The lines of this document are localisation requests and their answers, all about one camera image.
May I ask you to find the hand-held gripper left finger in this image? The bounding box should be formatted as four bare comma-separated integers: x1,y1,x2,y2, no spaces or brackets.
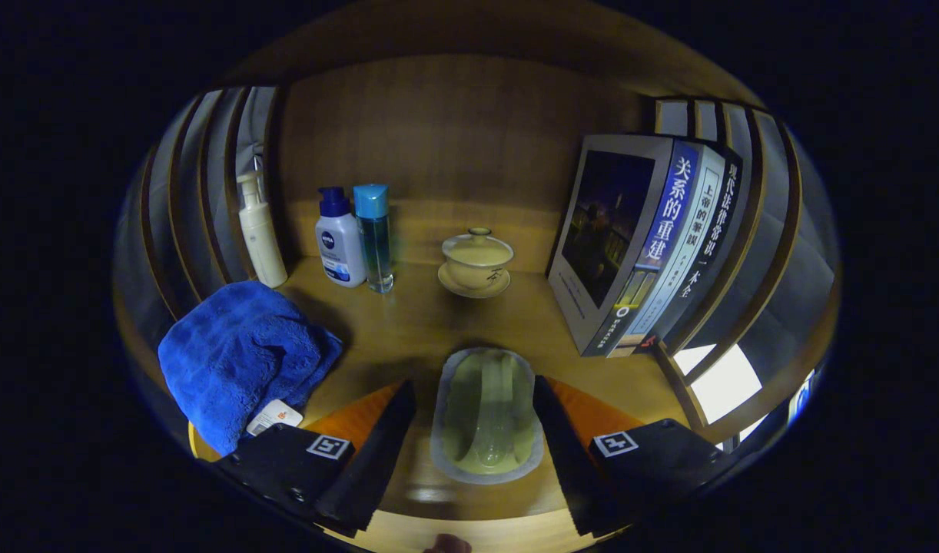
216,379,418,538

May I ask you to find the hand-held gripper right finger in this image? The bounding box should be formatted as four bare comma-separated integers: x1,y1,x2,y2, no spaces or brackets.
533,375,735,538

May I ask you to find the brown wooden drawer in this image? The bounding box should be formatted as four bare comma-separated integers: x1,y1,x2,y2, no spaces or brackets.
324,507,601,553

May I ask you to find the green scrub brush grey pad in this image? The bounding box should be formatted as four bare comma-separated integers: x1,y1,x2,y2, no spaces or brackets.
430,347,546,486

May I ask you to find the wooden countertop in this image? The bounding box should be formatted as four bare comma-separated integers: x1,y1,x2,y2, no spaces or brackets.
187,198,697,517

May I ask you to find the brown wooden cabinet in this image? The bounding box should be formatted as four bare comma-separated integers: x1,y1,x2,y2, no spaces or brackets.
112,0,843,462

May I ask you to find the blue folded towel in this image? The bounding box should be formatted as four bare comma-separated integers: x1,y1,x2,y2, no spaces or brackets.
158,280,344,457

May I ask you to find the clear teal bottle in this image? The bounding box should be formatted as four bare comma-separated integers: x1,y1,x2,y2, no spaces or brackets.
353,184,395,294

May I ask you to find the beige lidded teacup with saucer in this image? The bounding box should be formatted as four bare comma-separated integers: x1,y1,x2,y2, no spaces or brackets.
437,227,515,300

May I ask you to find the white bottle with blue cap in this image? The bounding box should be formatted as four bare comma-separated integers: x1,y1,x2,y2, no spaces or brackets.
315,187,367,289

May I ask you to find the grey book with blue spine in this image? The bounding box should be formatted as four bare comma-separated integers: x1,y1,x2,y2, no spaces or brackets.
546,134,701,357

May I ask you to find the white pump bottle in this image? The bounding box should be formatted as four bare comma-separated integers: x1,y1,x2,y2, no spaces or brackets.
236,170,289,290

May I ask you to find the book with pale spine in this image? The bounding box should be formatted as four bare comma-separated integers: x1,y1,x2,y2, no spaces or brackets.
614,146,728,358

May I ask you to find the book with black spine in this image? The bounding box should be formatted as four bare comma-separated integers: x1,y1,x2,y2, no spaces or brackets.
639,154,743,354

